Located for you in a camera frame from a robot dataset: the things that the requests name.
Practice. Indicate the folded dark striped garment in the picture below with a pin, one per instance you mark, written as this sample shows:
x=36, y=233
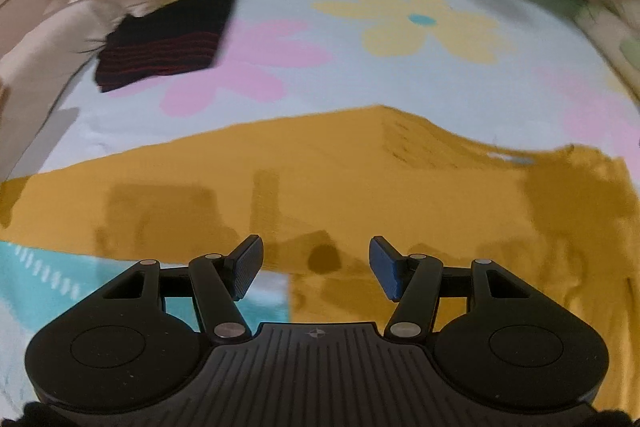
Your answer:
x=182, y=36

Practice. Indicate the floral white rolled duvet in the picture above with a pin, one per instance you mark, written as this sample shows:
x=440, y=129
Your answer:
x=614, y=31

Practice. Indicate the grey white pillow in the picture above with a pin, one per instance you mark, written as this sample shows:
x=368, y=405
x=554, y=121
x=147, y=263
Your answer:
x=36, y=70

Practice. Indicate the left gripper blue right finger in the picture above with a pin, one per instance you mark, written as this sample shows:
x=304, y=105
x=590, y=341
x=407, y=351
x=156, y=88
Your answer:
x=395, y=271

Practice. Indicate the mustard yellow knit sweater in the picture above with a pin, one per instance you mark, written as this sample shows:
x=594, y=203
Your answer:
x=317, y=188

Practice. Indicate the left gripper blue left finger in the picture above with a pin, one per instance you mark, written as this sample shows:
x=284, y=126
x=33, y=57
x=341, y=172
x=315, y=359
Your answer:
x=214, y=274

